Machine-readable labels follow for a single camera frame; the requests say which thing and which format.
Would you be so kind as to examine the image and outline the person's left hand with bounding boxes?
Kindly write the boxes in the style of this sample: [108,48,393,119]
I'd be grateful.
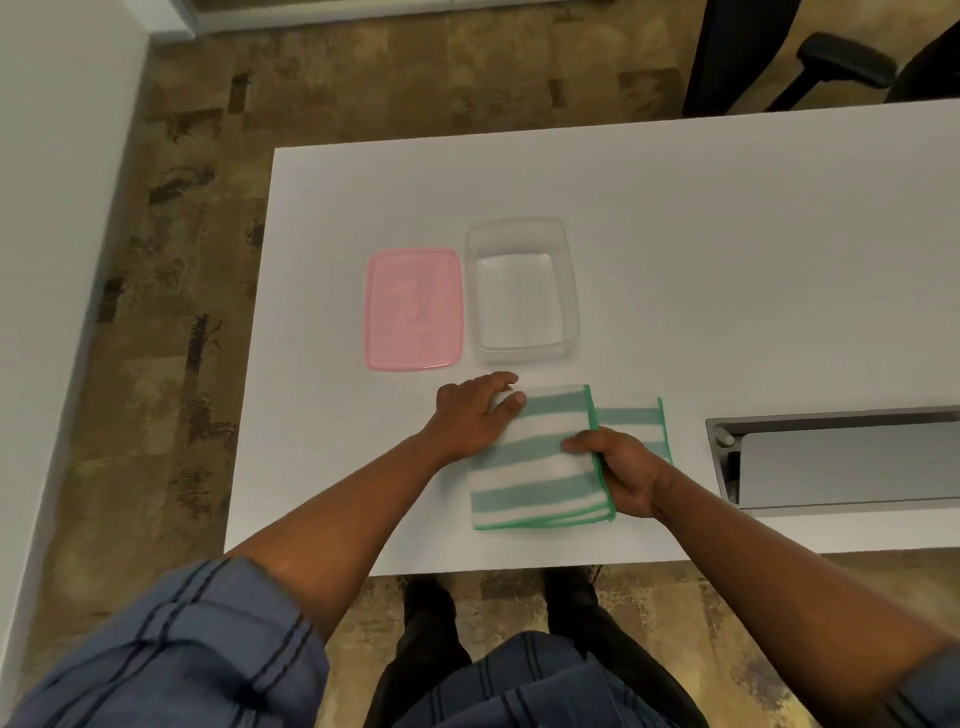
[423,371,528,464]

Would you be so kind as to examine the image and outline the person's right hand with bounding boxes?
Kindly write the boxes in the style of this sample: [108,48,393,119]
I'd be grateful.
[561,426,671,521]

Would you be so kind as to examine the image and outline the green striped white cloth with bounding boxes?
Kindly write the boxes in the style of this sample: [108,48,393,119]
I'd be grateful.
[468,384,674,532]

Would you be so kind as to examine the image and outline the person's right forearm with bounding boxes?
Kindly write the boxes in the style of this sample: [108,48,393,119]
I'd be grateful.
[651,465,960,702]

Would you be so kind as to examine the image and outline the person's left forearm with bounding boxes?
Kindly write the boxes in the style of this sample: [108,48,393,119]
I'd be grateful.
[228,431,459,642]

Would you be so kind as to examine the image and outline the clear plastic food container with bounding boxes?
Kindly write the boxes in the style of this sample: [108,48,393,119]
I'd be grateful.
[464,216,582,366]

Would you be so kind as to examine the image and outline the pink plastic container lid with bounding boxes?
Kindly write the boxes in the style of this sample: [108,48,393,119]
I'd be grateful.
[363,247,464,372]

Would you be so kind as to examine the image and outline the person's black trousers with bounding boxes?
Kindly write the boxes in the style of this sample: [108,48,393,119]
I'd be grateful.
[363,566,710,728]

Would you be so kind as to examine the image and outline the blue striped shirt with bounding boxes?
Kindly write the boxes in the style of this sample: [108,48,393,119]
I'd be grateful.
[0,556,960,728]

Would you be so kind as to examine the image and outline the black chair backrest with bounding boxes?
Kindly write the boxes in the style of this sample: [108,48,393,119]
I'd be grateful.
[681,0,804,118]

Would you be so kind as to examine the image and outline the black office chair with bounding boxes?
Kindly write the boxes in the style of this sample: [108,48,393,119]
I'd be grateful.
[765,18,960,114]

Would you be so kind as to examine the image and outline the grey desk cable tray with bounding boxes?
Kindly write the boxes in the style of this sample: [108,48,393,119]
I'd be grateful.
[705,405,960,519]

